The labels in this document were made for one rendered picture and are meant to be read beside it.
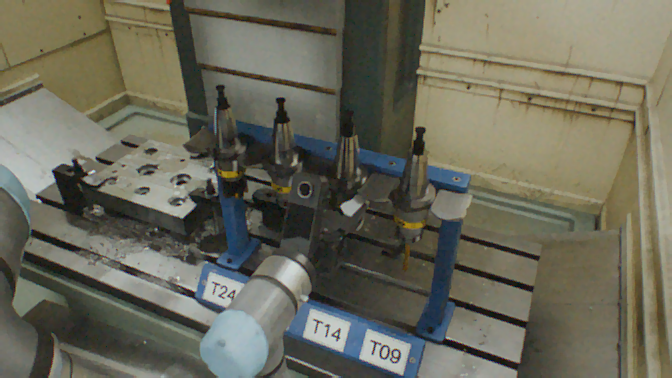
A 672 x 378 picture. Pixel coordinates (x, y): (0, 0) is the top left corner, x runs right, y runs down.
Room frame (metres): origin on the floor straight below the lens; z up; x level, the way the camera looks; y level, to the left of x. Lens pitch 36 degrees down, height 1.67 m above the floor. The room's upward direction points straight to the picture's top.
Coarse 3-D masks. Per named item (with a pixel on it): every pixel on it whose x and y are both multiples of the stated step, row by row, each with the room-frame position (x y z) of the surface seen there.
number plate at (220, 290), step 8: (208, 280) 0.70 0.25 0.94; (216, 280) 0.70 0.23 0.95; (224, 280) 0.69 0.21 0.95; (208, 288) 0.69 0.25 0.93; (216, 288) 0.69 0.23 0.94; (224, 288) 0.68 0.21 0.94; (232, 288) 0.68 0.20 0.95; (240, 288) 0.68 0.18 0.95; (208, 296) 0.68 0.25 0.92; (216, 296) 0.68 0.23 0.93; (224, 296) 0.67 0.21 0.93; (232, 296) 0.67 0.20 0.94; (224, 304) 0.66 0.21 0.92
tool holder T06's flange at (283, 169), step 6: (270, 150) 0.73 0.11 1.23; (300, 150) 0.73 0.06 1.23; (270, 156) 0.71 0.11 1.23; (300, 156) 0.71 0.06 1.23; (270, 162) 0.69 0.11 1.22; (294, 162) 0.69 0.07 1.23; (300, 162) 0.69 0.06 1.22; (270, 168) 0.68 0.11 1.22; (276, 168) 0.69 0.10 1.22; (282, 168) 0.68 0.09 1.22; (288, 168) 0.68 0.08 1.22; (294, 168) 0.68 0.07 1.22; (270, 174) 0.69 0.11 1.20; (276, 174) 0.68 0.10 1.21; (282, 174) 0.68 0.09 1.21; (288, 174) 0.68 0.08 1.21
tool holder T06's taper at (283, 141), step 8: (288, 120) 0.71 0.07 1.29; (280, 128) 0.69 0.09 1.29; (288, 128) 0.70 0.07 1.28; (272, 136) 0.70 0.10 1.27; (280, 136) 0.69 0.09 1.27; (288, 136) 0.69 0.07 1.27; (272, 144) 0.70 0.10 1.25; (280, 144) 0.69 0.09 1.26; (288, 144) 0.69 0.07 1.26; (272, 152) 0.70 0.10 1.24; (280, 152) 0.69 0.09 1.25; (288, 152) 0.69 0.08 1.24; (296, 152) 0.70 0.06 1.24; (272, 160) 0.69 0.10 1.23; (280, 160) 0.69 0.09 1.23; (288, 160) 0.69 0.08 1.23
